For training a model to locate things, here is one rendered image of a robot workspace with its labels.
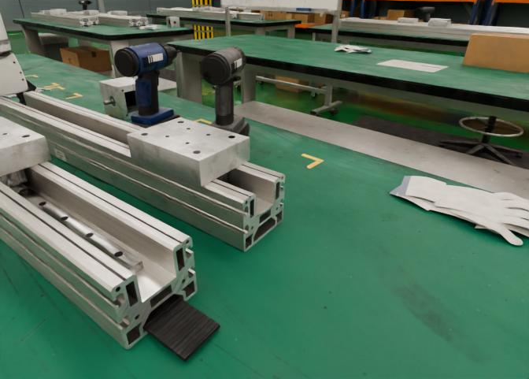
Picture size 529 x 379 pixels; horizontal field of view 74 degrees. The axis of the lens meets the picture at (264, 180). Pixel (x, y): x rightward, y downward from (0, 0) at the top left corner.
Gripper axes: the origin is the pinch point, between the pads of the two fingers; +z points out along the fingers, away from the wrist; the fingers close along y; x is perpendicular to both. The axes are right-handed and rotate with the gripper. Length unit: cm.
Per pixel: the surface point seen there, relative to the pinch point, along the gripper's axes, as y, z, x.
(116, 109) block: -19.1, -0.1, 19.1
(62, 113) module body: -2.2, -4.1, 24.3
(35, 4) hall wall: -470, 7, -1050
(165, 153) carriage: 5, -9, 71
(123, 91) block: -20.6, -5.4, 21.9
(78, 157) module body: 5.0, -0.2, 42.6
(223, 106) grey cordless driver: -19, -8, 60
